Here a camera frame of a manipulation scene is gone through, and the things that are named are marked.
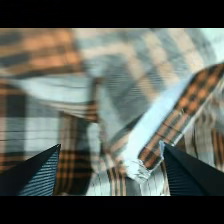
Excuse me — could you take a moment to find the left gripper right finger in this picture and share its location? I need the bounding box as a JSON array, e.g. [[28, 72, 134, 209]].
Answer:
[[162, 143, 224, 197]]

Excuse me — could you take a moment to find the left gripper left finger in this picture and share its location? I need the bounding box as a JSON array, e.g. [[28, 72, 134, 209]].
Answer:
[[0, 143, 62, 197]]

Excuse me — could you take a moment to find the checked shirt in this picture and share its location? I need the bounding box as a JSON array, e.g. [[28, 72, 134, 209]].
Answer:
[[0, 27, 224, 197]]

